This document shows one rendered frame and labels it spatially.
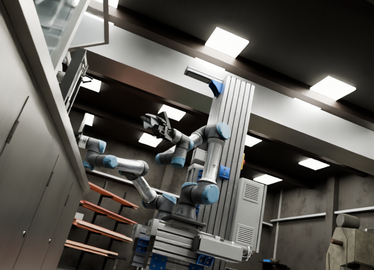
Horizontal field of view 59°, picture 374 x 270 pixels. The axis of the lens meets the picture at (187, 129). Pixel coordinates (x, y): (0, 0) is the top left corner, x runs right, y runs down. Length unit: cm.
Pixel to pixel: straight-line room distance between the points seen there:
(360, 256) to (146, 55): 617
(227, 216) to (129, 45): 380
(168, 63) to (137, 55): 51
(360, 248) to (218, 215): 643
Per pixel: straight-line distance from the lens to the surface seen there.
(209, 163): 205
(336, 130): 677
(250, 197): 241
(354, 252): 846
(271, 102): 609
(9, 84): 76
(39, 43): 77
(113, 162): 196
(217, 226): 233
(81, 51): 182
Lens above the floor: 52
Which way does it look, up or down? 23 degrees up
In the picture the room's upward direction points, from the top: 14 degrees clockwise
